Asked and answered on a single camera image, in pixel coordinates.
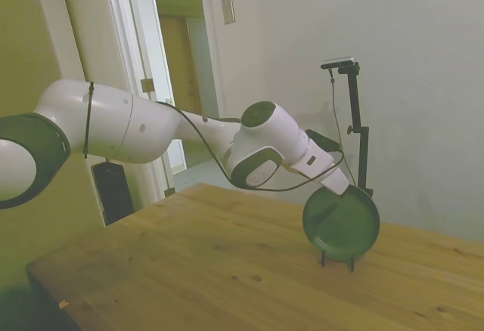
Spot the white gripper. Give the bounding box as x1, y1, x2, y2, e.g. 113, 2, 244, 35
290, 144, 350, 196

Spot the dark green round plate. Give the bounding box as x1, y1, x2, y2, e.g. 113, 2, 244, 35
302, 184, 381, 264

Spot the brown wooden door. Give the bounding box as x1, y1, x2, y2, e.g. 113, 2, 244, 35
158, 14, 203, 115

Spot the black upright box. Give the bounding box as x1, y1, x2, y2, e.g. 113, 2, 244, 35
90, 161, 135, 227

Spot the white open door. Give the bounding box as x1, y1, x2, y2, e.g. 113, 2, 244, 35
101, 0, 178, 204

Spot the black camera stand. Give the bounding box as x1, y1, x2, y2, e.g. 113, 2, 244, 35
336, 63, 375, 200

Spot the black wire plate rack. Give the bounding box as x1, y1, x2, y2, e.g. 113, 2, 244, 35
318, 249, 357, 273

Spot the grey exterior camera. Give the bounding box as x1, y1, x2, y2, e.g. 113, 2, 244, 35
320, 56, 358, 70

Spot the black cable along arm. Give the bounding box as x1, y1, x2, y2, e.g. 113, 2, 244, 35
154, 100, 346, 193

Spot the beige wall switch plate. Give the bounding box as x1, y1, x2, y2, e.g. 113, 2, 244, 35
221, 0, 236, 26

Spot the black strap around arm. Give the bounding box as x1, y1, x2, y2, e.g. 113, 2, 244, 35
82, 81, 96, 159

